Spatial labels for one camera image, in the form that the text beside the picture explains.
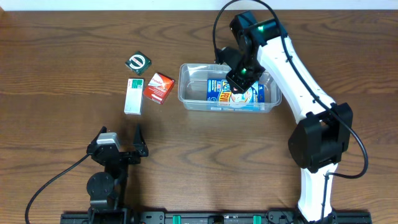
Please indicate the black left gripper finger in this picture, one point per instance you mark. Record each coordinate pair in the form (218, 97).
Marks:
(139, 143)
(102, 130)

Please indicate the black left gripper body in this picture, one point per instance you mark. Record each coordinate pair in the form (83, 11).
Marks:
(128, 160)

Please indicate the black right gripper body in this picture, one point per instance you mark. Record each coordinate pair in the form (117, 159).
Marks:
(244, 81)

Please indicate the blue Kool Fever box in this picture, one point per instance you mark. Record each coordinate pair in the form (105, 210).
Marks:
(221, 97)

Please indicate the clear plastic container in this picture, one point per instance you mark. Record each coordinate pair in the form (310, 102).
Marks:
(204, 87)

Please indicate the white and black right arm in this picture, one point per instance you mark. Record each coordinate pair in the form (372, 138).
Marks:
(319, 139)

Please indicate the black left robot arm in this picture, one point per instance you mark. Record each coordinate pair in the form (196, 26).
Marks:
(107, 188)

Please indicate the white and green box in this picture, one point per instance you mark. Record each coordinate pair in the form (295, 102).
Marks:
(134, 98)

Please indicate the red Panadol box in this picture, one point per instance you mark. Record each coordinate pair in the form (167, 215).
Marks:
(159, 88)

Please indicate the dark green square box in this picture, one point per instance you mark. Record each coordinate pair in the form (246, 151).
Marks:
(138, 63)

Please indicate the black mounting rail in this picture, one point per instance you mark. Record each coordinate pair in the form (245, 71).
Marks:
(273, 216)

